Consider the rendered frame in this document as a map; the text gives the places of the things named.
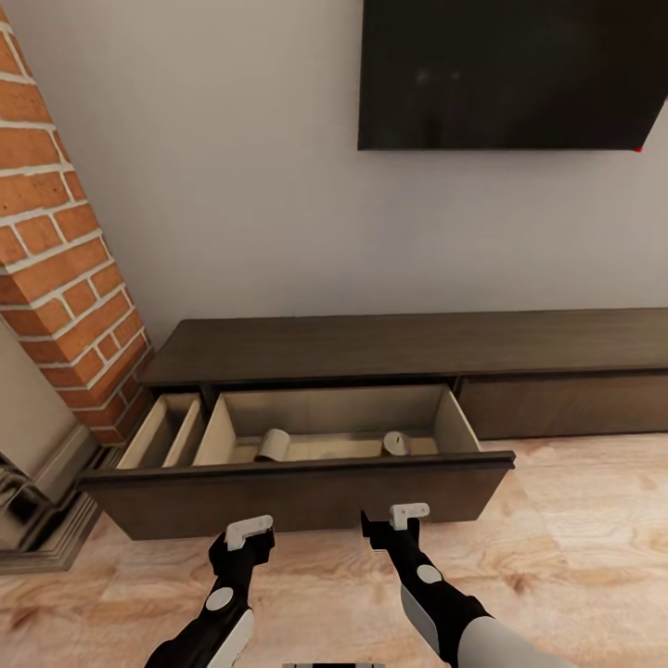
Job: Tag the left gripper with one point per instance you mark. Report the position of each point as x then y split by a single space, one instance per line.
254 551

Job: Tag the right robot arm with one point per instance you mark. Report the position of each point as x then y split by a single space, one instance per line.
456 626

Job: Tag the cabinet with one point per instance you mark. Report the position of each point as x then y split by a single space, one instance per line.
341 383

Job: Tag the wood fireplace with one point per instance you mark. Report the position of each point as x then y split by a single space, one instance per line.
44 522

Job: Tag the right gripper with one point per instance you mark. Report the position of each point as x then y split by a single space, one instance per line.
382 534

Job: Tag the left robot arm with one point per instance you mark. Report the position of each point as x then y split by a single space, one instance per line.
224 626

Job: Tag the wall mounted tv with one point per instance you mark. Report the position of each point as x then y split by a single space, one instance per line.
527 75

